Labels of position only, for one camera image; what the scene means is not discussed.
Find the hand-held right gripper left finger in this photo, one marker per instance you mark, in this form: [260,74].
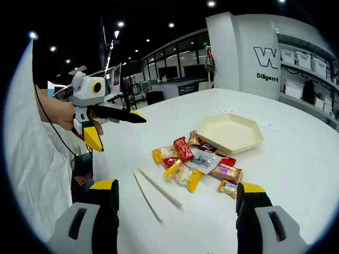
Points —
[63,234]

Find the round ceiling spotlights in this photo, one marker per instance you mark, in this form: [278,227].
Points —
[120,24]

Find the white food tongs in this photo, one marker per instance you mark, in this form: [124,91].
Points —
[137,171]

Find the clear food packet grey contents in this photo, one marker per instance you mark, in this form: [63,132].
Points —
[204,160]

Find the brown food packet purple label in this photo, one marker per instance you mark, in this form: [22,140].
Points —
[226,172]

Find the black bag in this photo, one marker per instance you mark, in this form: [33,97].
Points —
[308,92]

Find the brown food packet red label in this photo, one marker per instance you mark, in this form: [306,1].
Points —
[227,161]

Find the yellow clear food packet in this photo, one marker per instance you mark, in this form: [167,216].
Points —
[185,177]
[162,153]

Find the row of white storage bins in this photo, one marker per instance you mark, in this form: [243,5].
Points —
[303,59]

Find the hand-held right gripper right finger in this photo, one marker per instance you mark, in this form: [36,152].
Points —
[291,234]

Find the small orange food packet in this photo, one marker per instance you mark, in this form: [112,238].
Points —
[229,188]

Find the gold purple food packet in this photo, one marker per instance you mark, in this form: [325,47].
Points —
[194,139]

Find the grey metal shelf rack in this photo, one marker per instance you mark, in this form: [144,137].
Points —
[296,103]

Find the dark purple food packet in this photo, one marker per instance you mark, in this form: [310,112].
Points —
[208,147]

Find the large white box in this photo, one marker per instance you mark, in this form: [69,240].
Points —
[292,91]

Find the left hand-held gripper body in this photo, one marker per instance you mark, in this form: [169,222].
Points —
[84,92]

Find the small white box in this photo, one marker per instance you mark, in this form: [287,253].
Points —
[328,102]
[319,103]

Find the grey office desk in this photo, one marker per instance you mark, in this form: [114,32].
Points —
[172,86]

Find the person in white shirt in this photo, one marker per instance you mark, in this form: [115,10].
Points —
[31,158]

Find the black desktop monitor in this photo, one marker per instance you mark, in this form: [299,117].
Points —
[167,72]
[194,71]

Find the person's dark trousers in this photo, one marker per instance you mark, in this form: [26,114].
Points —
[79,169]

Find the person's left hand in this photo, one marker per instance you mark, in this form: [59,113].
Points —
[63,116]

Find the small red food packet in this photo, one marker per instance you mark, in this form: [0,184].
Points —
[170,161]

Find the beige hexagonal container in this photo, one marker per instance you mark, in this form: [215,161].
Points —
[230,132]

